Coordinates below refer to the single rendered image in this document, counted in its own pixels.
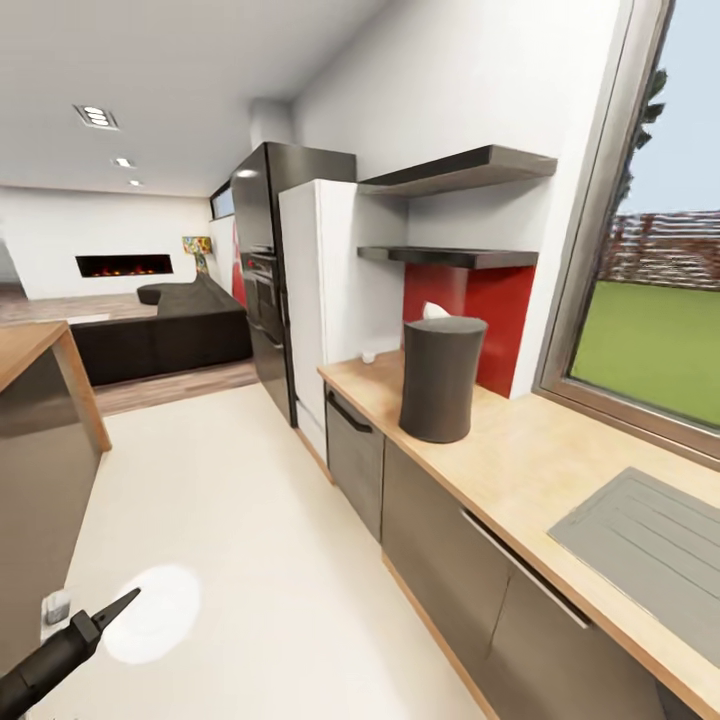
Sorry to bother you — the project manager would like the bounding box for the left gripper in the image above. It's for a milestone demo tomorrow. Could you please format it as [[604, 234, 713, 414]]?
[[15, 587, 141, 703]]

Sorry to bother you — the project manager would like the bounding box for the saucer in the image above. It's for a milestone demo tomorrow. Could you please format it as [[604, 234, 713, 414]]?
[[102, 564, 200, 665]]

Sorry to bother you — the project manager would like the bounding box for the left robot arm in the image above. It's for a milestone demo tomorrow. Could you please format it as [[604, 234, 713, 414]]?
[[0, 587, 141, 720]]

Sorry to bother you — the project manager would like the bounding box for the paper coffee filter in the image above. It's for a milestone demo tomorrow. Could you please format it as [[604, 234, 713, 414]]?
[[423, 302, 448, 319]]

